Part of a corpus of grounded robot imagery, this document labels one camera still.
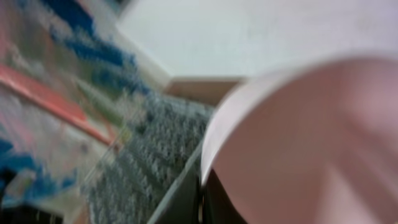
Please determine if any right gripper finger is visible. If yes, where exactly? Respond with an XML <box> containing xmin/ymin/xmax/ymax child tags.
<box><xmin>147</xmin><ymin>141</ymin><xmax>203</xmax><ymax>224</ymax></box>

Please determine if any grey plastic dish rack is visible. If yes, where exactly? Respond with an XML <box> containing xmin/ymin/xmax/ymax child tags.
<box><xmin>82</xmin><ymin>94</ymin><xmax>214</xmax><ymax>223</ymax></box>

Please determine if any white pink bowl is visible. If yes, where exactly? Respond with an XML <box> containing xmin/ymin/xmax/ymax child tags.
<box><xmin>201</xmin><ymin>55</ymin><xmax>397</xmax><ymax>223</ymax></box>

